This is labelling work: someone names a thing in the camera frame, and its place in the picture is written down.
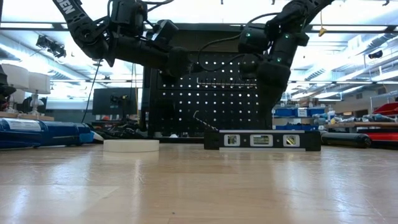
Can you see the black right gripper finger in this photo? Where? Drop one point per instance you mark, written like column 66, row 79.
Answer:
column 269, row 109

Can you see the white tape roll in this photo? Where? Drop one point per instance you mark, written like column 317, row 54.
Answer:
column 130, row 145

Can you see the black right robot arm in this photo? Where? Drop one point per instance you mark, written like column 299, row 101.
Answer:
column 292, row 15

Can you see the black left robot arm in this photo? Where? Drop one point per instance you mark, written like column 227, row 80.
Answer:
column 81, row 28

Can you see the wooden shelf board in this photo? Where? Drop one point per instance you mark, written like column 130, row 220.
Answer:
column 31, row 117

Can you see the blue storage bin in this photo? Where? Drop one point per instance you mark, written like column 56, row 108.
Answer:
column 288, row 112
column 287, row 127
column 316, row 112
column 303, row 127

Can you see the black pegboard cart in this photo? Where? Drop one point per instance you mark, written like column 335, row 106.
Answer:
column 164, row 118

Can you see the black computer monitor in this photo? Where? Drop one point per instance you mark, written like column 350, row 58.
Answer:
column 102, row 102

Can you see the black cylindrical flashlight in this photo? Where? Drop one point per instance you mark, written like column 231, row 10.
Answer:
column 345, row 139

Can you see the black work gloves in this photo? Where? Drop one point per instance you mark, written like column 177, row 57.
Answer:
column 121, row 132

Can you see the wooden workbench top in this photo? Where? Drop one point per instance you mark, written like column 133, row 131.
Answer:
column 357, row 125

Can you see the white shade table lamp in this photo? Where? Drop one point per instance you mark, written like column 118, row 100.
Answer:
column 14, row 76
column 38, row 82

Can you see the red tilted storage bin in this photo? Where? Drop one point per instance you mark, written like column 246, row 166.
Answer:
column 387, row 109

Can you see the red plastic bin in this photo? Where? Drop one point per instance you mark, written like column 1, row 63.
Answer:
column 385, row 137

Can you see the blue caulking gun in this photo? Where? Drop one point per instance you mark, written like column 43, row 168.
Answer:
column 46, row 133

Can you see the black aluminium table frame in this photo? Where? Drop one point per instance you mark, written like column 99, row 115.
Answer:
column 180, row 140

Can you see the black ceiling camera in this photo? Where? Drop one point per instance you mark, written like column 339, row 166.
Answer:
column 375, row 54

